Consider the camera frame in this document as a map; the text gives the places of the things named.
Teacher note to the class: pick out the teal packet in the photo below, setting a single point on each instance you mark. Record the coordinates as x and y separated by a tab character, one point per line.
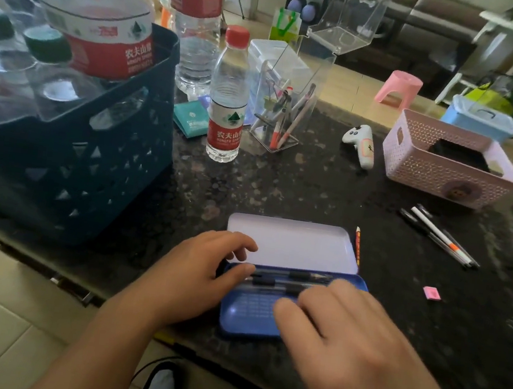
191	118

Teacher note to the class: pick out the large water bottle red label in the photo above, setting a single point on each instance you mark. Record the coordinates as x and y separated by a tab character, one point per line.
98	37

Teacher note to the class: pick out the dark blue plastic basket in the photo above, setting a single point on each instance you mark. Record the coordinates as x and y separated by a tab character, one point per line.
100	173

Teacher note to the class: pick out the black pen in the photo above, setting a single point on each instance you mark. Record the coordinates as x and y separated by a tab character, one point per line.
429	234
302	276
268	285

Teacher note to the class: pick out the pink eraser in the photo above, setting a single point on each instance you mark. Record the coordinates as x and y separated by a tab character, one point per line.
431	293

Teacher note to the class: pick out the green gift bag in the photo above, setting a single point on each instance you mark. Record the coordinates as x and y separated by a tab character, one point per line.
284	30

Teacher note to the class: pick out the tall clear water bottle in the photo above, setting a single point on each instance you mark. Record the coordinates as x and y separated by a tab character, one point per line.
194	44

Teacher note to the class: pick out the clear bottle green cap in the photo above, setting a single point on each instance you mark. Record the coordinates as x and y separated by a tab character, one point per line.
51	64

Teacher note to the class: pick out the person's right hand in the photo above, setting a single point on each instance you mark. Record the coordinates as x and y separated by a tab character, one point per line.
365	368

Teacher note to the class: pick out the white pen with orange band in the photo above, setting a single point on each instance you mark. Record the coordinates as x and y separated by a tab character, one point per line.
440	235

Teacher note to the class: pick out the orange striped pencil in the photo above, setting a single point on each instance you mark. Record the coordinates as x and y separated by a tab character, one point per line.
358	246

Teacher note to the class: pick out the small water bottle red cap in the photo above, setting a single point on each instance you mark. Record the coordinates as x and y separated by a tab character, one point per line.
226	118

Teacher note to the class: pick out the person's left forearm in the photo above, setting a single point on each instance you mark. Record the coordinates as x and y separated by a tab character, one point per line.
101	355

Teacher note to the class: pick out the person's right thumb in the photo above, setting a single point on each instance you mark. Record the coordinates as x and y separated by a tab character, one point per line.
298	325

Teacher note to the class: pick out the orange and white pen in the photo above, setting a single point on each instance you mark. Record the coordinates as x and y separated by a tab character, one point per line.
277	129

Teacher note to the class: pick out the yellow-green bag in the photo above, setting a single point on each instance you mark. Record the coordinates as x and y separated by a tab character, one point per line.
492	99

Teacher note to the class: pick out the black box with blue balls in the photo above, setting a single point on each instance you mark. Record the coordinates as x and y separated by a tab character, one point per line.
307	7

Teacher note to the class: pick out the pink plastic stool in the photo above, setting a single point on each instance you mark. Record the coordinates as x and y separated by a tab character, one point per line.
399	86

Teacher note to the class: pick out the pink plastic basket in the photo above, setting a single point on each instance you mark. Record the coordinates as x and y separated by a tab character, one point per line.
427	173

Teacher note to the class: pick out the person's left hand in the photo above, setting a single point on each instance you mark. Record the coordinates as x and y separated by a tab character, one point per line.
185	276

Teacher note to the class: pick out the black item in basket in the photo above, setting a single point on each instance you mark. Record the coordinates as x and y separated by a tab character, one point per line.
459	155

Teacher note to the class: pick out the blue pencil case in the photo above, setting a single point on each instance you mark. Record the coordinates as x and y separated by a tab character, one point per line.
292	245

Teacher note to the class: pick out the clear acrylic box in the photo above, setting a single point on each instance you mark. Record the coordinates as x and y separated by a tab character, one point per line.
353	17

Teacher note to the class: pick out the person's left thumb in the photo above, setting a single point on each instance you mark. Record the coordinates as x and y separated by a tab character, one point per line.
237	276

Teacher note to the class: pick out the pink pen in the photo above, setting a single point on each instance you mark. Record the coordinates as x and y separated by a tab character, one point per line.
295	122

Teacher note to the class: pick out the white shelf rack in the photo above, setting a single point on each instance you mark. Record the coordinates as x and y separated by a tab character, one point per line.
494	39

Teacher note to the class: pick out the grey sofa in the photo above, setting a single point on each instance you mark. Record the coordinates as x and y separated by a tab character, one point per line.
427	21

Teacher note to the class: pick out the white plastic box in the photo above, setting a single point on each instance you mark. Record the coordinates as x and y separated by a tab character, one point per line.
265	62

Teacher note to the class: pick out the black and white shoe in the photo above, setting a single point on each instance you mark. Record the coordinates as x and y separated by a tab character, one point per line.
160	388

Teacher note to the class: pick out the blue storage box white lid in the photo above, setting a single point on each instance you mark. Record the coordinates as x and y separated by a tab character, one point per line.
478	119

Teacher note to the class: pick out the clear acrylic pen holder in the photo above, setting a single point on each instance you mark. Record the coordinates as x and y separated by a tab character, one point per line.
315	73

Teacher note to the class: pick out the grey pen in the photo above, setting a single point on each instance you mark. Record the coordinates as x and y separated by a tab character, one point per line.
462	250

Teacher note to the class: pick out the white toy game controller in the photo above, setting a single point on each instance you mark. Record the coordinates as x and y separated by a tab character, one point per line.
361	142

